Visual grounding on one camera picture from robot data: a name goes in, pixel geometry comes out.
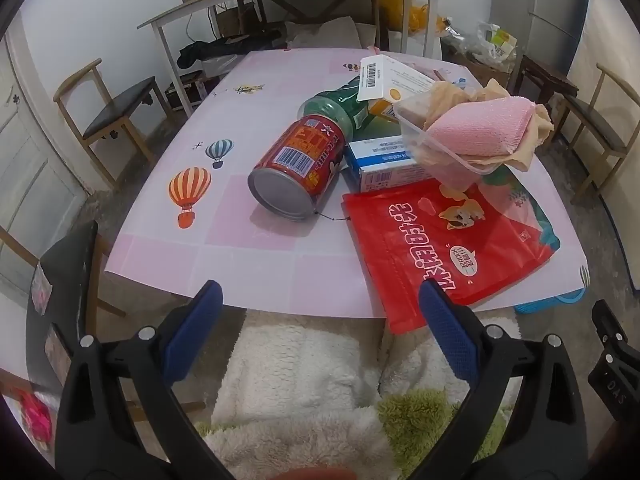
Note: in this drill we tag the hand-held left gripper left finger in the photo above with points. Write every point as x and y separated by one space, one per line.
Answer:
195 330

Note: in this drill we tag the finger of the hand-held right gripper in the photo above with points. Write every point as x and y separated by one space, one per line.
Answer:
610 322

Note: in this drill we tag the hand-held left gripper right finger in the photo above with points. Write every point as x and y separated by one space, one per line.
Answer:
450 330

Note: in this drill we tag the blue plastic basket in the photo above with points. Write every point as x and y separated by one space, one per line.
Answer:
550 302

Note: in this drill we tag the red snack pouch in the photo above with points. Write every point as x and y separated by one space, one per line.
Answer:
425 250

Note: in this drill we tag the teal floral packet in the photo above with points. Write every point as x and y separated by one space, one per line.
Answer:
525 200

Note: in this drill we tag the blue and white box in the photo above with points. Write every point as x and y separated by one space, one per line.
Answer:
380 160

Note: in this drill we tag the beige cloth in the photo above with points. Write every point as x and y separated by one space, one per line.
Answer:
530 150

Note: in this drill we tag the red drink can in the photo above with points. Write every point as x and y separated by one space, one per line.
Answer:
300 160

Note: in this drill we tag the pink cloth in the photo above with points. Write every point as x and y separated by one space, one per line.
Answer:
475 125

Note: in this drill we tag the clear plastic container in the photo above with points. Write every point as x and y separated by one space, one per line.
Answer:
407 115

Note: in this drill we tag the green plastic bottle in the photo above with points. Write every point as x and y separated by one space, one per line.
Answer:
330 107

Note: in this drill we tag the white and orange box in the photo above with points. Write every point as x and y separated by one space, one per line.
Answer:
390 77

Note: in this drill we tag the person's fluffy white green robe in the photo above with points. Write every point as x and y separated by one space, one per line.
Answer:
300 360

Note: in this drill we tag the wooden chair with grey seat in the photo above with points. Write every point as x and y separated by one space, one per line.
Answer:
595 110

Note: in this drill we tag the white door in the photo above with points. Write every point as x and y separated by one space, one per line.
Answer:
30 170

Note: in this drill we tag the wooden chair with black seat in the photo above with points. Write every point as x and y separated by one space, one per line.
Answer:
120 102

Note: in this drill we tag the dark wooden stool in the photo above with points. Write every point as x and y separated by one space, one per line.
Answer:
545 72

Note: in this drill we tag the cardboard box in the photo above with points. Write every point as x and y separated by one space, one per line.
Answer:
480 69

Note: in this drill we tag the black clothing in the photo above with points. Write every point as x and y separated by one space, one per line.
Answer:
210 50

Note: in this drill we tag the white mattress with blue edge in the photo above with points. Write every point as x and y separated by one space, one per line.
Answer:
620 35

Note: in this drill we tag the white plastic bag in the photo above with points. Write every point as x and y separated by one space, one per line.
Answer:
492 42

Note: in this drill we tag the brown carton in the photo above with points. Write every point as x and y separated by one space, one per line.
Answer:
235 22

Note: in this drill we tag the white pillow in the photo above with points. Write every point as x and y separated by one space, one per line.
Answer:
325 35

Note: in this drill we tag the yellow plastic bag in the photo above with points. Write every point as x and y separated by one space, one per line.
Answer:
395 10

